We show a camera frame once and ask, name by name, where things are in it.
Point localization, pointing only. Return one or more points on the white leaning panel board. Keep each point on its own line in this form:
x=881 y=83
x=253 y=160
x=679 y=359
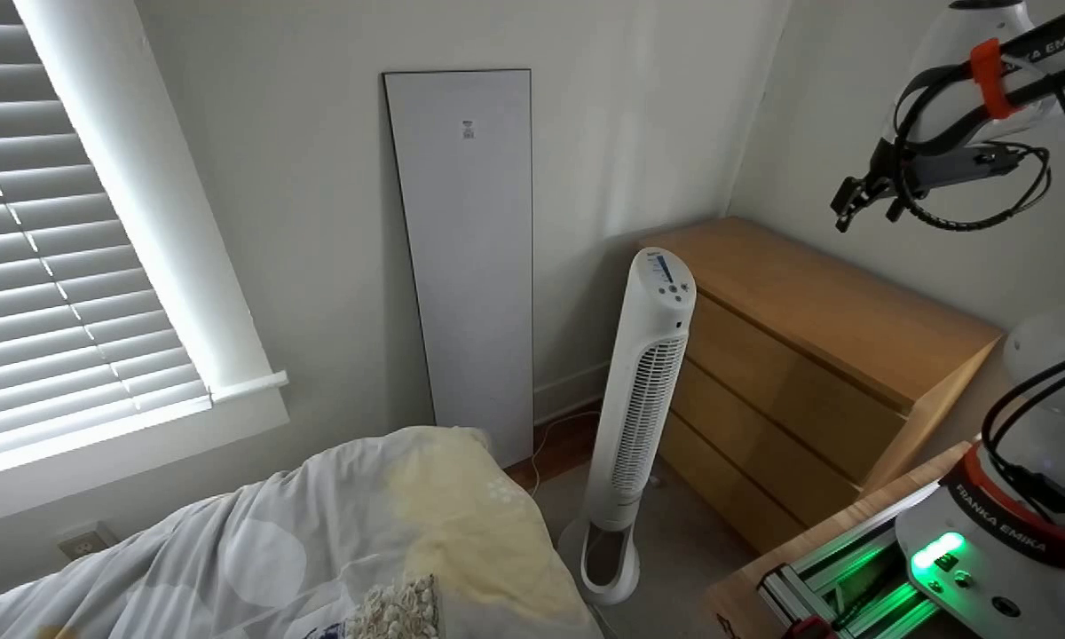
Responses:
x=462 y=156

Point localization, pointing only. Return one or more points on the wooden dresser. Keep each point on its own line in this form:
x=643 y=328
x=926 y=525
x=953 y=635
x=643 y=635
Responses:
x=807 y=379

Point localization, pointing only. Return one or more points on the white tower fan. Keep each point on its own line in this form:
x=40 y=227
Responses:
x=638 y=401

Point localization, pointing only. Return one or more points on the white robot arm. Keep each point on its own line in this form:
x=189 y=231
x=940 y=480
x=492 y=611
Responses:
x=988 y=545

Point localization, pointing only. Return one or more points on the white window blinds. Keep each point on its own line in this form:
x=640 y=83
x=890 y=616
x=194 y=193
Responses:
x=83 y=335

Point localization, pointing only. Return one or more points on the cream tufted throw pillow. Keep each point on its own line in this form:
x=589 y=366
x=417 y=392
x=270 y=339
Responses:
x=391 y=611

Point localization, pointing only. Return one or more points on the robot mount stand with rails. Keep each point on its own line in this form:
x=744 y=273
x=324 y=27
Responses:
x=844 y=578

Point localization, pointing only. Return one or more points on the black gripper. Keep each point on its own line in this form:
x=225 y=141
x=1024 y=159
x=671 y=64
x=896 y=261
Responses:
x=903 y=176

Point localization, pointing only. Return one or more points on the bed with patterned duvet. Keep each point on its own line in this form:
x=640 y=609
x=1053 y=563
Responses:
x=296 y=551

